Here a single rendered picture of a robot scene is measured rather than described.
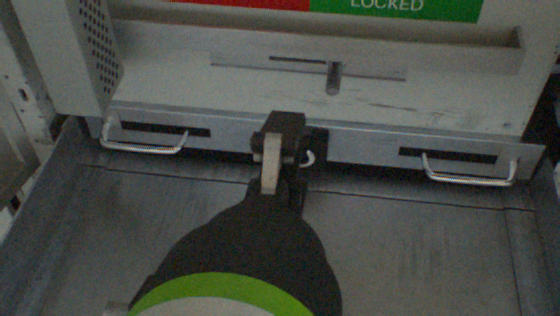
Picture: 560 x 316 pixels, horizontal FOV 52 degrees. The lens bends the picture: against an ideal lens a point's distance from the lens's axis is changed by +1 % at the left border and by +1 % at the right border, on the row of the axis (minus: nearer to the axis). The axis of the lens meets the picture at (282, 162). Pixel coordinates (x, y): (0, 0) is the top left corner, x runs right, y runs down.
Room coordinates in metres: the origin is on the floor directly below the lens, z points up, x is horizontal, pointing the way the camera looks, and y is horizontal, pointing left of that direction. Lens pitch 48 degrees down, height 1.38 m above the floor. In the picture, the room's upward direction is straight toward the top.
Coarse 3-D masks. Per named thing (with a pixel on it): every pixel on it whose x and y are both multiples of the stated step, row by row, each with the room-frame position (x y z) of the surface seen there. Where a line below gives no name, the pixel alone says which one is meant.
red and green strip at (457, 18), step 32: (160, 0) 0.50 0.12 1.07; (192, 0) 0.50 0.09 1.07; (224, 0) 0.49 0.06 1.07; (256, 0) 0.49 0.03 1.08; (288, 0) 0.48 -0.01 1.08; (320, 0) 0.48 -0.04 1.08; (352, 0) 0.47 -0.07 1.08; (384, 0) 0.47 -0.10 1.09; (416, 0) 0.47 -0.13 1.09; (448, 0) 0.46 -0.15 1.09; (480, 0) 0.46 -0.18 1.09
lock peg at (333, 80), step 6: (330, 66) 0.46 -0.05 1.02; (336, 66) 0.45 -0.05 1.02; (342, 66) 0.47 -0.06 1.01; (330, 72) 0.45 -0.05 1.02; (336, 72) 0.44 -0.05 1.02; (330, 78) 0.44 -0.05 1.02; (336, 78) 0.43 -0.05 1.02; (330, 84) 0.43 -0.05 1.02; (336, 84) 0.43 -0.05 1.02; (330, 90) 0.42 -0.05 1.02; (336, 90) 0.42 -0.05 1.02
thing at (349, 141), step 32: (96, 128) 0.50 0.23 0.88; (128, 128) 0.50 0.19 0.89; (160, 128) 0.49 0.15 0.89; (192, 128) 0.49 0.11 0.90; (224, 128) 0.48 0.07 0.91; (256, 128) 0.48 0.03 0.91; (320, 128) 0.47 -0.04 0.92; (352, 128) 0.46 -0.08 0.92; (384, 128) 0.46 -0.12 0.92; (416, 128) 0.46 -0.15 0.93; (352, 160) 0.46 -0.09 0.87; (384, 160) 0.46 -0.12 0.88; (416, 160) 0.45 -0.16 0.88; (448, 160) 0.45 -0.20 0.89; (480, 160) 0.44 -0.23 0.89
